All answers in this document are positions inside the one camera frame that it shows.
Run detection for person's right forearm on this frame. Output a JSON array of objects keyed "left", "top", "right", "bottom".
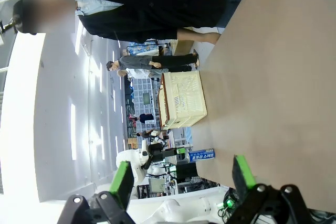
[{"left": 177, "top": 27, "right": 221, "bottom": 45}]

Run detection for bystander grey shirt black trousers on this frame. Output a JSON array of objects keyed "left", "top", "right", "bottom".
[{"left": 106, "top": 53, "right": 201, "bottom": 74}]

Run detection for seated bystander in grey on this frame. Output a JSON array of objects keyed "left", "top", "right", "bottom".
[{"left": 135, "top": 129, "right": 161, "bottom": 138}]

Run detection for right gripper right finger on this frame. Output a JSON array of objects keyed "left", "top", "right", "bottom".
[{"left": 227, "top": 154, "right": 313, "bottom": 224}]

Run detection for bystander in white shirt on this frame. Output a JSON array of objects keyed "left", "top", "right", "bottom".
[{"left": 117, "top": 68, "right": 170, "bottom": 78}]

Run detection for blue patterned banner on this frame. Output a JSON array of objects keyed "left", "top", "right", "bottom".
[{"left": 127, "top": 40, "right": 160, "bottom": 56}]

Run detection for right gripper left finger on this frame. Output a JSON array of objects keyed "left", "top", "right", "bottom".
[{"left": 56, "top": 160, "right": 137, "bottom": 224}]

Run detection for black cable bundle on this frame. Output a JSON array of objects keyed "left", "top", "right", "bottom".
[{"left": 217, "top": 188, "right": 238, "bottom": 218}]

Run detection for person in black cardigan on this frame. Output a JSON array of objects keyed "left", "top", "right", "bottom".
[{"left": 12, "top": 0, "right": 260, "bottom": 45}]

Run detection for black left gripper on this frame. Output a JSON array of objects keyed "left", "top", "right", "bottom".
[{"left": 149, "top": 144, "right": 189, "bottom": 162}]

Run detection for black computer monitor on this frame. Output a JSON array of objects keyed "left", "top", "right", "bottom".
[{"left": 176, "top": 161, "right": 198, "bottom": 180}]

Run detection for tan cardboard box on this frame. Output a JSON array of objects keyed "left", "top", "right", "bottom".
[{"left": 174, "top": 39, "right": 195, "bottom": 56}]

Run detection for blue Pocari Sweat can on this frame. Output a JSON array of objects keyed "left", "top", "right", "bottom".
[{"left": 187, "top": 148, "right": 216, "bottom": 162}]

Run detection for cream plastic crate brown handles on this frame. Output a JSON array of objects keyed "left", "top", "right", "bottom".
[{"left": 157, "top": 70, "right": 208, "bottom": 130}]

